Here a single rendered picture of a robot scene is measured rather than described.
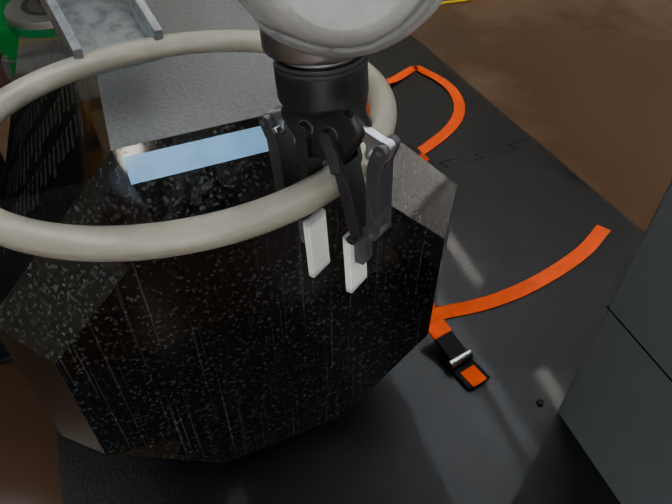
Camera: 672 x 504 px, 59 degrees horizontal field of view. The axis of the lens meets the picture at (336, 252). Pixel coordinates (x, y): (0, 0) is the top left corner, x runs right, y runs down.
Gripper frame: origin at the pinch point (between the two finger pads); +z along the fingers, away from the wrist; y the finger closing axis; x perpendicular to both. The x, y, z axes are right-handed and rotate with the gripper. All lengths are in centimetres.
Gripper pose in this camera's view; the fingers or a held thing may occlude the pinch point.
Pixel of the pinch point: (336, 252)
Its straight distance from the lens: 59.1
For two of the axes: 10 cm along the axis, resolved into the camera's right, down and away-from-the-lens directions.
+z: 0.6, 7.8, 6.3
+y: -8.2, -3.1, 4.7
